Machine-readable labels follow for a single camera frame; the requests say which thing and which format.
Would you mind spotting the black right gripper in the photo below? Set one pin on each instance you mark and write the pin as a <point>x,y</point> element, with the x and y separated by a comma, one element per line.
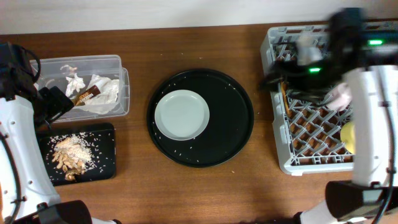
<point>312,82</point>

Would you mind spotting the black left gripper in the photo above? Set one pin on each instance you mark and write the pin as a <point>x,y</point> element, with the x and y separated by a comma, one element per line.
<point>60,103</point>

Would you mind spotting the wooden chopstick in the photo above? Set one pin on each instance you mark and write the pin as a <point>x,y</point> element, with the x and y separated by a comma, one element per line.
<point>286,103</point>

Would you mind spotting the gold brown snack wrapper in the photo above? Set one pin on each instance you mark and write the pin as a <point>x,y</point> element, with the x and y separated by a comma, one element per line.
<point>86,95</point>

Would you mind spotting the small white tissue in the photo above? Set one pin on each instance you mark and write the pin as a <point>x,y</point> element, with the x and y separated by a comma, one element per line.
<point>75,83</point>

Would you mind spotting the pink cup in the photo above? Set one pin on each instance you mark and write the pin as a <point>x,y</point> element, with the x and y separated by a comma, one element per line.
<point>339,97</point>

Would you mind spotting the food scraps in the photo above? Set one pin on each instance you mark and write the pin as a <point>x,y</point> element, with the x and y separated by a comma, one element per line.
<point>73,156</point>

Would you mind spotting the yellow-green bowl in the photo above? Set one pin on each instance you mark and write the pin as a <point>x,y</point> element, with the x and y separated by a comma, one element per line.
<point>347,136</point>

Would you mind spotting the grey plate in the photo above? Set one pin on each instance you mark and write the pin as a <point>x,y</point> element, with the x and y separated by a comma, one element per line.
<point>181,115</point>

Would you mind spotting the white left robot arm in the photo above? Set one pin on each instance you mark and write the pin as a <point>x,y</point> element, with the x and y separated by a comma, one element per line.
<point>28,195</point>

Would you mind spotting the clear plastic waste bin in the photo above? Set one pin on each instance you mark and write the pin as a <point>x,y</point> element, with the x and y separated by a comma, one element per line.
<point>55,70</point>

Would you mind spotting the grey dishwasher rack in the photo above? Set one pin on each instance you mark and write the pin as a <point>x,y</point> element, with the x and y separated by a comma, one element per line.
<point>311,140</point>

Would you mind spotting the large crumpled white paper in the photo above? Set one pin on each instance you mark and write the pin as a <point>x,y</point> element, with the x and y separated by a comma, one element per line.
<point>101,104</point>

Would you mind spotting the black rectangular tray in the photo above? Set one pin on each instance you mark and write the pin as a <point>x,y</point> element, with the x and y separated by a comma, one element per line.
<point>99,138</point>

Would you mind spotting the round black serving tray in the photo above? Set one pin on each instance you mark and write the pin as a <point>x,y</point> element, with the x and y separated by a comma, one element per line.
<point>230,125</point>

